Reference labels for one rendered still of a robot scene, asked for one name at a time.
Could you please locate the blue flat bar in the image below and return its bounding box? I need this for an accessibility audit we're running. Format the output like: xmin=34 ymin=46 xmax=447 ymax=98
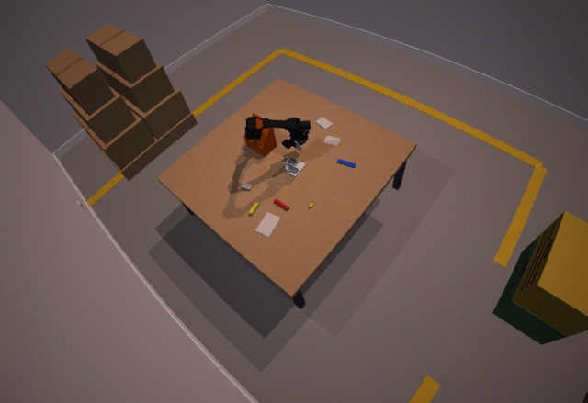
xmin=337 ymin=159 xmax=356 ymax=168

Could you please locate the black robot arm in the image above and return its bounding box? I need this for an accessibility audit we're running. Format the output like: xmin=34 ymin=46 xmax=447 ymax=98
xmin=245 ymin=117 xmax=311 ymax=145

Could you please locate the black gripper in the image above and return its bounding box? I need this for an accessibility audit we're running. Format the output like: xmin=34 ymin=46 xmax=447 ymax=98
xmin=282 ymin=129 xmax=310 ymax=149

